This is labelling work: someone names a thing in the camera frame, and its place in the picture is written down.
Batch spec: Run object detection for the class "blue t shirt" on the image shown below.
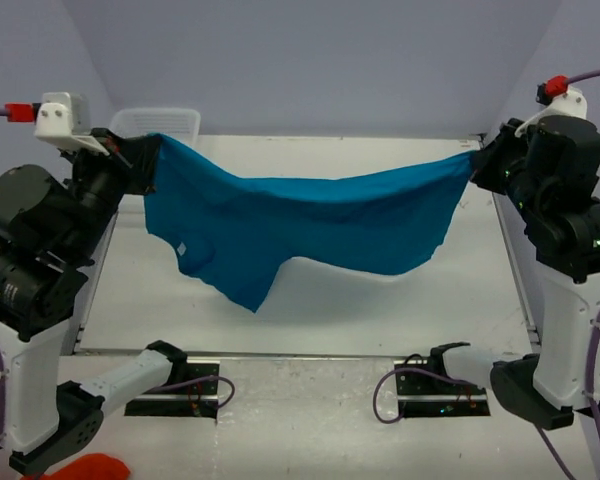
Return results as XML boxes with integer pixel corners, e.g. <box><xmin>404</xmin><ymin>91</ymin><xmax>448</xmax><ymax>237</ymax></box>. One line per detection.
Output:
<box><xmin>144</xmin><ymin>136</ymin><xmax>471</xmax><ymax>311</ymax></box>

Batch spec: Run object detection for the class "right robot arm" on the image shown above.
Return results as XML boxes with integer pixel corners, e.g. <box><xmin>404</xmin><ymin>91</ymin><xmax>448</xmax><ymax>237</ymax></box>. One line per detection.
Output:
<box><xmin>429</xmin><ymin>114</ymin><xmax>600</xmax><ymax>430</ymax></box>

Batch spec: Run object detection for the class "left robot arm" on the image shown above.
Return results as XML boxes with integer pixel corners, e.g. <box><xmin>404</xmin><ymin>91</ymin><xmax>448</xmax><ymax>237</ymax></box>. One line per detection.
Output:
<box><xmin>0</xmin><ymin>129</ymin><xmax>187</xmax><ymax>477</ymax></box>

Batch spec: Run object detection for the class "white plastic basket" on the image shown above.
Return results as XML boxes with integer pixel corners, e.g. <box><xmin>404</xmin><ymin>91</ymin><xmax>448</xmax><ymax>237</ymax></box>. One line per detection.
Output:
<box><xmin>109</xmin><ymin>107</ymin><xmax>201</xmax><ymax>147</ymax></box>

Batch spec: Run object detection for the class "orange t shirt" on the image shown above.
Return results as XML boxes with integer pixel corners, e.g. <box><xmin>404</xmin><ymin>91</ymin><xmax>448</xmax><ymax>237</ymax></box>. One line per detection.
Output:
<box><xmin>40</xmin><ymin>453</ymin><xmax>131</xmax><ymax>480</ymax></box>

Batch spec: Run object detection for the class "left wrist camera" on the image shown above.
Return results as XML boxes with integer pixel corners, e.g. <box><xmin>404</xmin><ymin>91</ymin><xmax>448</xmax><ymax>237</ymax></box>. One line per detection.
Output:
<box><xmin>4</xmin><ymin>92</ymin><xmax>109</xmax><ymax>156</ymax></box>

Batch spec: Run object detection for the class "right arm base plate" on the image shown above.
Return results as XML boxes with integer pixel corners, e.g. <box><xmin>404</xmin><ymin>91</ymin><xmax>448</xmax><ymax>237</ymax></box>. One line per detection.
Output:
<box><xmin>394</xmin><ymin>354</ymin><xmax>491</xmax><ymax>419</ymax></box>

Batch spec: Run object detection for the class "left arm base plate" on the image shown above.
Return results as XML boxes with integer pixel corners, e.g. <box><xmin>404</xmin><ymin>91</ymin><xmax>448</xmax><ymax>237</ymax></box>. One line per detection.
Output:
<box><xmin>124</xmin><ymin>380</ymin><xmax>219</xmax><ymax>420</ymax></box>

